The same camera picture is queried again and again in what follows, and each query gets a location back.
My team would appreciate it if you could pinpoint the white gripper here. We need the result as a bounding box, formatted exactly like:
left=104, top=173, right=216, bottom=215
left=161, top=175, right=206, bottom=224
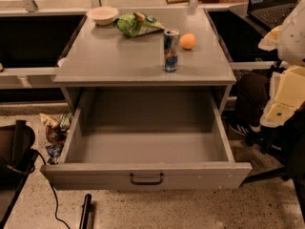
left=258, top=26, right=305, bottom=128

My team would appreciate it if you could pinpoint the red bull can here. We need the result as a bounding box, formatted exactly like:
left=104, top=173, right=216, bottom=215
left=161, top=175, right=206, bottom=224
left=163, top=28, right=180, bottom=73

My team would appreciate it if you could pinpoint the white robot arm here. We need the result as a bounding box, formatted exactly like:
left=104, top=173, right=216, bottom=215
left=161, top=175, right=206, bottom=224
left=258, top=0, right=305, bottom=128

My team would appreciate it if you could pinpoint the open grey top drawer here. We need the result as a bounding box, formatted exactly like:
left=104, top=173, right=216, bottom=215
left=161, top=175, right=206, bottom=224
left=41, top=90, right=252, bottom=190

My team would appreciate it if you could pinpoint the black sneaker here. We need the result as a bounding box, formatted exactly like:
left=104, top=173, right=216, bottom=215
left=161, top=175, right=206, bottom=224
left=229, top=118, right=261, bottom=136

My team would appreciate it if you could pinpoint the black laptop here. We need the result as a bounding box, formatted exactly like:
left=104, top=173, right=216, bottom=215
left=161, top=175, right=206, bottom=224
left=247, top=0, right=298, bottom=29

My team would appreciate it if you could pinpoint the orange fruit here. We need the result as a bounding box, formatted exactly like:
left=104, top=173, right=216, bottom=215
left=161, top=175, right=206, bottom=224
left=180, top=33, right=196, bottom=50

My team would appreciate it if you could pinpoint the wooden stick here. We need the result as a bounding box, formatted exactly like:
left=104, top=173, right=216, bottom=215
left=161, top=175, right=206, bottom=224
left=166, top=0, right=189, bottom=4

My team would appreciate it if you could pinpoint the green chip bag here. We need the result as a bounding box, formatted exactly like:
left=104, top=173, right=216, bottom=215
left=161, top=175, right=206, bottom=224
left=113, top=12, right=165, bottom=38

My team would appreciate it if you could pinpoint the grey cabinet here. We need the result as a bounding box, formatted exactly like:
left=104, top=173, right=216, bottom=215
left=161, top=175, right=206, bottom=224
left=53, top=7, right=235, bottom=109

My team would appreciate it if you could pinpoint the beige bowl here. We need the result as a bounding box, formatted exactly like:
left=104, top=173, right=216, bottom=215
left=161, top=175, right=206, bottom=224
left=86, top=7, right=119, bottom=26

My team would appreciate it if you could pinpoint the black pole bottom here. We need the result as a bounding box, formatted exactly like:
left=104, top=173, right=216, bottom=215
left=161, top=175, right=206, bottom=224
left=79, top=194, right=92, bottom=229

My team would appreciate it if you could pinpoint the pile of snack packets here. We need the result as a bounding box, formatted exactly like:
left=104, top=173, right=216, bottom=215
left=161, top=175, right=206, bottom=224
left=40, top=113, right=72, bottom=165

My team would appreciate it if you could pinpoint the black chair left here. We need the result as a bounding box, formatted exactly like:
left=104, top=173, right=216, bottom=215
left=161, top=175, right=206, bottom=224
left=0, top=120, right=36, bottom=229

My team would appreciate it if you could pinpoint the black drawer handle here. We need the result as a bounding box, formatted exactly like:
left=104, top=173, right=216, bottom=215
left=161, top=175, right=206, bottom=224
left=130, top=173, right=164, bottom=186

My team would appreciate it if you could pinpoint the black cable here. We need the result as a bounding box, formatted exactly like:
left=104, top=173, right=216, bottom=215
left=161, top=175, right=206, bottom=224
left=34, top=150, right=72, bottom=229

